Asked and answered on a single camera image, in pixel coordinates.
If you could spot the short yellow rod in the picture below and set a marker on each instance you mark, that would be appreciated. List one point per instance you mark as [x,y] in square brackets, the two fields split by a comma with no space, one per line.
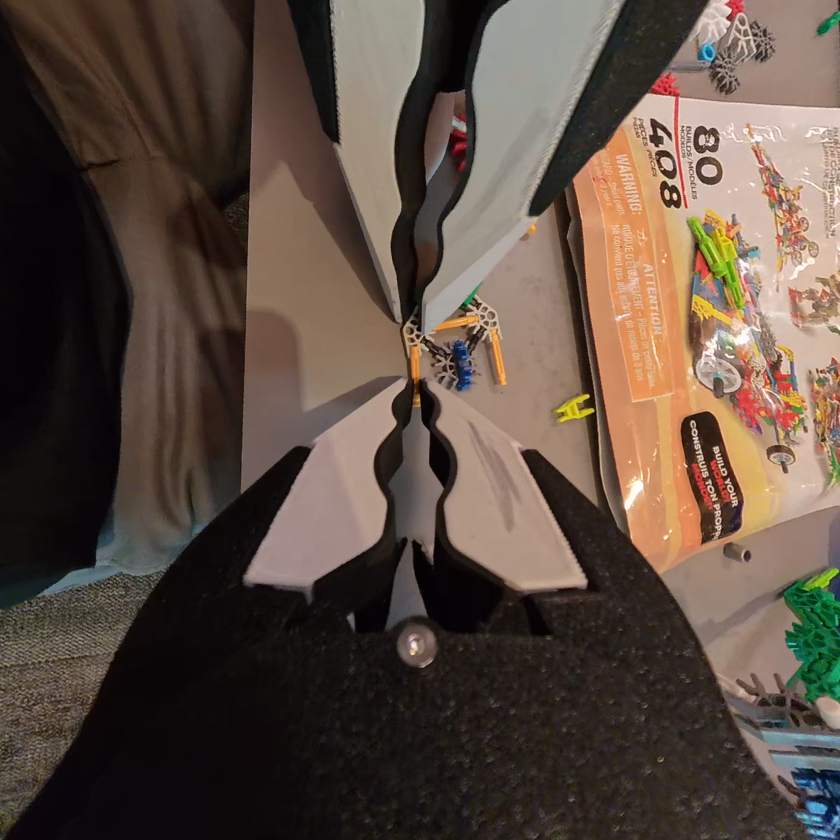
[499,361]
[415,367]

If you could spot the red half-round connector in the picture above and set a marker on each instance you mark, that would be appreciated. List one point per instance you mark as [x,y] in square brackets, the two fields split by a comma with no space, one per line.
[664,84]

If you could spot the red fan connector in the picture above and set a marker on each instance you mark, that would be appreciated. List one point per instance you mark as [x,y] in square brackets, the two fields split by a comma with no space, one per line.
[458,141]

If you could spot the black grey connector toy assembly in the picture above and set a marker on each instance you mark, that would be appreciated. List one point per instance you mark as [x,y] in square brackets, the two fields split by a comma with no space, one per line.
[781,722]

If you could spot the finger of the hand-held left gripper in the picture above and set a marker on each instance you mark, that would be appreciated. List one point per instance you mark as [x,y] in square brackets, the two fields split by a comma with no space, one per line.
[525,131]
[367,131]

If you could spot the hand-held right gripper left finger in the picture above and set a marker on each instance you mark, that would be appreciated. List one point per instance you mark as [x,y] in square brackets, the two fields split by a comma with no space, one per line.
[315,518]

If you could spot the small multicolour toy assembly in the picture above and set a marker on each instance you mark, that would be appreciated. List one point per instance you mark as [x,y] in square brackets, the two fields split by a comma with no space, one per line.
[487,320]

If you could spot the pile of toy connectors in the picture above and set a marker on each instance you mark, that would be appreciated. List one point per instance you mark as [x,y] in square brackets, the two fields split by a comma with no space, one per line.
[735,46]

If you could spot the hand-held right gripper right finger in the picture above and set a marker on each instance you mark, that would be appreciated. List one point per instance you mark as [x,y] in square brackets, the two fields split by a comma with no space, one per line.
[512,518]

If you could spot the short green rod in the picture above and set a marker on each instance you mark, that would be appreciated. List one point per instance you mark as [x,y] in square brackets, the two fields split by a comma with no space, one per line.
[828,23]

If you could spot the yellow clip connector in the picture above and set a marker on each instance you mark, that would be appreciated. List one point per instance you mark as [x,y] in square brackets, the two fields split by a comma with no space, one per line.
[572,410]

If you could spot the small grey spacer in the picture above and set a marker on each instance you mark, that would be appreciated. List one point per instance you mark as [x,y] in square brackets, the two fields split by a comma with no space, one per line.
[737,553]

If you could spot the construction toy set plastic bag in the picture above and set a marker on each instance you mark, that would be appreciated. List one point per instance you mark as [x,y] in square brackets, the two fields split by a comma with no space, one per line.
[656,328]

